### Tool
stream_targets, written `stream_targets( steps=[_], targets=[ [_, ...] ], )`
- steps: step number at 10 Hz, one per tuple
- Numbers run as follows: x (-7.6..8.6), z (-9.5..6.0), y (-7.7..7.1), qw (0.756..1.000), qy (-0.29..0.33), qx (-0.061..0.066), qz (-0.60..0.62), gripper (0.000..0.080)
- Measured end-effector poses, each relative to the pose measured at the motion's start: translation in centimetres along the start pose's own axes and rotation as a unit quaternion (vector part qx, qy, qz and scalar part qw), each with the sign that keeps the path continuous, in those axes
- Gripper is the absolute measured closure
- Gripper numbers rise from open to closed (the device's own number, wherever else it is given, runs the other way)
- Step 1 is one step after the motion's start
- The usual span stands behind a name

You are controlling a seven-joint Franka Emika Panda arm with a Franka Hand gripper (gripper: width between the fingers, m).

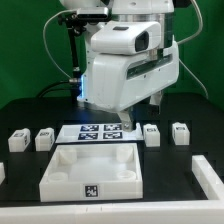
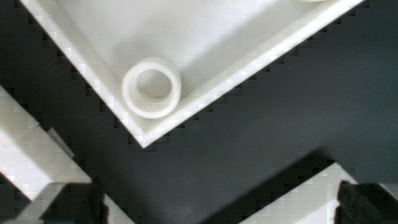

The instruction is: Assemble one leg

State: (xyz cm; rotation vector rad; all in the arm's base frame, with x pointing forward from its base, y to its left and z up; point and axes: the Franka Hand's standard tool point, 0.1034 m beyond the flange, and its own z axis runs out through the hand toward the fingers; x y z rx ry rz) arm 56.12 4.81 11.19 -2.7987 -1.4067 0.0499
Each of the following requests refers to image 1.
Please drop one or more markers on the white L-shaped obstacle wall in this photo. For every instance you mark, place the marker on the white L-shaped obstacle wall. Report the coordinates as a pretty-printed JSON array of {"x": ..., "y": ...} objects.
[{"x": 210, "y": 211}]

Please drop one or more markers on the grey camera on mount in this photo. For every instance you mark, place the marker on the grey camera on mount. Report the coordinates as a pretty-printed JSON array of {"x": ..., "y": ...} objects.
[{"x": 95, "y": 14}]

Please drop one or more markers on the white block at left edge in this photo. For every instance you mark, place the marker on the white block at left edge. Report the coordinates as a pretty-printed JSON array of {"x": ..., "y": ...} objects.
[{"x": 2, "y": 172}]

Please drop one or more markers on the white square table top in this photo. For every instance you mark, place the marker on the white square table top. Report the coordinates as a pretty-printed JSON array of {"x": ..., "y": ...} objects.
[{"x": 92, "y": 172}]

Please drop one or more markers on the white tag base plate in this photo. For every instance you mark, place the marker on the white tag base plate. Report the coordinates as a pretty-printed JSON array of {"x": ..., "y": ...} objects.
[{"x": 97, "y": 133}]

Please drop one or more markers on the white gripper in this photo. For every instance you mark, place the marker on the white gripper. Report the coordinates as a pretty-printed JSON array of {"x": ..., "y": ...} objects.
[{"x": 118, "y": 81}]

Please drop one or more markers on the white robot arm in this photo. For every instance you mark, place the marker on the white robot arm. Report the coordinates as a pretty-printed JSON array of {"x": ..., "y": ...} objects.
[{"x": 131, "y": 52}]

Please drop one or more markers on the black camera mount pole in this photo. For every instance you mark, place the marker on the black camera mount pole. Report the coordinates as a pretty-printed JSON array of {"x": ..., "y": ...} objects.
[{"x": 75, "y": 29}]

